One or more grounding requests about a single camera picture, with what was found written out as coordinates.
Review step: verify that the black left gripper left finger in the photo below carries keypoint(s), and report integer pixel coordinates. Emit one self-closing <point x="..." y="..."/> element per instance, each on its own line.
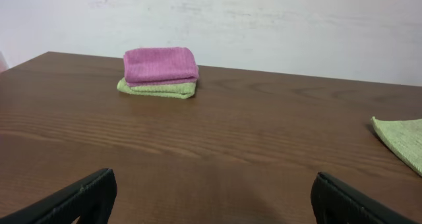
<point x="89" y="200"/>

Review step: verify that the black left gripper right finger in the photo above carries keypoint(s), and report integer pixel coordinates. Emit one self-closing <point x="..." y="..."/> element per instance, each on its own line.
<point x="335" y="202"/>

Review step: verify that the light green cloth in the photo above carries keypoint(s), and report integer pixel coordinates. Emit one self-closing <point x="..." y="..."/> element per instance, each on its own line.
<point x="403" y="139"/>

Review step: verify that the folded green cloth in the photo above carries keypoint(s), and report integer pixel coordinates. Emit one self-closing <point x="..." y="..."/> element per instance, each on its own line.
<point x="179" y="91"/>

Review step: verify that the folded pink cloth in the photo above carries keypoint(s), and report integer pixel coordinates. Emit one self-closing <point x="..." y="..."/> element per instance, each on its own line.
<point x="155" y="66"/>

